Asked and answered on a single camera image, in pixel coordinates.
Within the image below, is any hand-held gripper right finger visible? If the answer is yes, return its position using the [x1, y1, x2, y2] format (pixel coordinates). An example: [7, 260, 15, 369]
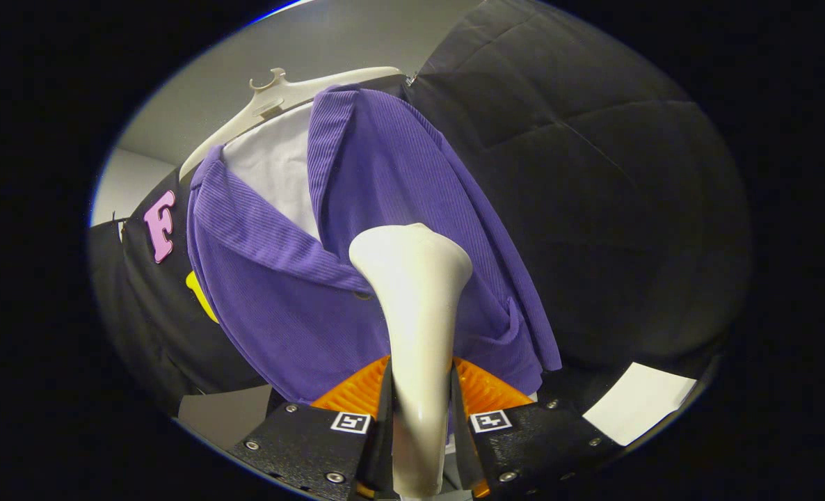
[449, 356, 625, 500]

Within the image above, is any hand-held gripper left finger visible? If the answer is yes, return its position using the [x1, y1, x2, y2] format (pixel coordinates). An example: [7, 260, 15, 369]
[228, 355, 394, 500]

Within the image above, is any purple corduroy jacket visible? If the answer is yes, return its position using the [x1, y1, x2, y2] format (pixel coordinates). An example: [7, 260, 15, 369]
[186, 85, 563, 406]

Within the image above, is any white garment steamer with hose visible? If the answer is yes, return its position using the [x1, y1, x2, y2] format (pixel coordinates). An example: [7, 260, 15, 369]
[349, 223, 474, 498]

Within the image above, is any white clothes hanger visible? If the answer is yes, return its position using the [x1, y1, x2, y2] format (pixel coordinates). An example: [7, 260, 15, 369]
[178, 67, 403, 180]

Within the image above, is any grey drawer cabinet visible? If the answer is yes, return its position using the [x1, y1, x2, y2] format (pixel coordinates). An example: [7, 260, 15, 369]
[178, 385, 274, 452]

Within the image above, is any white paper sheet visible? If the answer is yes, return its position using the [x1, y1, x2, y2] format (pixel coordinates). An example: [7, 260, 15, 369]
[583, 362, 697, 446]

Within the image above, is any black backdrop cloth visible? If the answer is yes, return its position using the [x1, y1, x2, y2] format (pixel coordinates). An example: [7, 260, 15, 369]
[86, 0, 754, 418]

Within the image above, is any white mannequin torso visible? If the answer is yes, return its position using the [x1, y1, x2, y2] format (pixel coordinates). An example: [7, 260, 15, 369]
[223, 103, 323, 241]

